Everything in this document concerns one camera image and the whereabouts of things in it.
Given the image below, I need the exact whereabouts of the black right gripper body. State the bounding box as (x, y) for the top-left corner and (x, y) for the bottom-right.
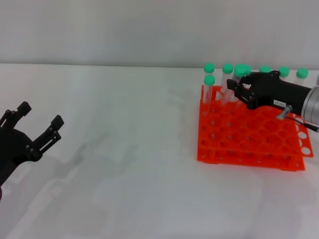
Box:
(245, 70), (312, 117)

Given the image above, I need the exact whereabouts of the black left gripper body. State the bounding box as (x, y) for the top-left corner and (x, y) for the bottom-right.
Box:
(0, 128), (42, 187)

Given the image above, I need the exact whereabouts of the orange plastic test tube rack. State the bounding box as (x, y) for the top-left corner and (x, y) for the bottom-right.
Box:
(196, 85), (314, 172)

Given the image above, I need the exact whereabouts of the silver right wrist stud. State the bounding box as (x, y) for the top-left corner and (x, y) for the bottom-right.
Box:
(276, 105), (294, 120)

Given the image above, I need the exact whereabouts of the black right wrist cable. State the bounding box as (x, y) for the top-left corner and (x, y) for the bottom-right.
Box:
(286, 116), (319, 133)

